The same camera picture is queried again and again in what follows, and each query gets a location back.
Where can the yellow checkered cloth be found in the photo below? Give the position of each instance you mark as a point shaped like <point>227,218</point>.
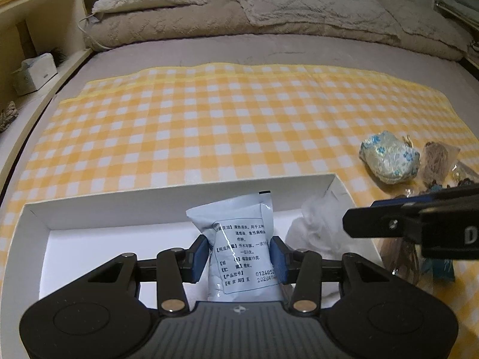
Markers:
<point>209,127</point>

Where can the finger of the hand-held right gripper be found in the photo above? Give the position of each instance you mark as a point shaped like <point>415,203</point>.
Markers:
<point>374,220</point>
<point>396,199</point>

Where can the white cardboard box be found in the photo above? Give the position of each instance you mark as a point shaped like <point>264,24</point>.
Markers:
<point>93,217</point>

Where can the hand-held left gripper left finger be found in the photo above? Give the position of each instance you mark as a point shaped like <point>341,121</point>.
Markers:
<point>198,260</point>

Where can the blue floral fabric pouch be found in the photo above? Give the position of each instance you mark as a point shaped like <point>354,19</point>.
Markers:
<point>391,159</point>

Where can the grey bed mattress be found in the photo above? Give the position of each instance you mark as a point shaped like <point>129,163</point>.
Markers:
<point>123,58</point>

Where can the white medicine sachet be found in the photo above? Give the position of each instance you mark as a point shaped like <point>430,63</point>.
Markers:
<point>243,246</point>

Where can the clear bag of gold beads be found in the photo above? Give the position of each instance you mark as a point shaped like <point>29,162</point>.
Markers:
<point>466,174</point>

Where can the white tissue box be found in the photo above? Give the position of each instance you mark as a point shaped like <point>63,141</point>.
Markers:
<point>33,74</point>

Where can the teal packet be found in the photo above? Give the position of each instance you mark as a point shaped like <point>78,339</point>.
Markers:
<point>438,267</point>

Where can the beige fleece duvet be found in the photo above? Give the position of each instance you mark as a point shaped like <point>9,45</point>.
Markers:
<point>179,22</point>

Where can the clear plastic bag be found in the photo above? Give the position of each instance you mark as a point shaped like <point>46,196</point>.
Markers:
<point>318,224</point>

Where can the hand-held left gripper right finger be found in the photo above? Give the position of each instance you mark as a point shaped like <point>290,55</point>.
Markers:
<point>279,261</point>

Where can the wooden bedside shelf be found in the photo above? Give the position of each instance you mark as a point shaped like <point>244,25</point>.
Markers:
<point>41,26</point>

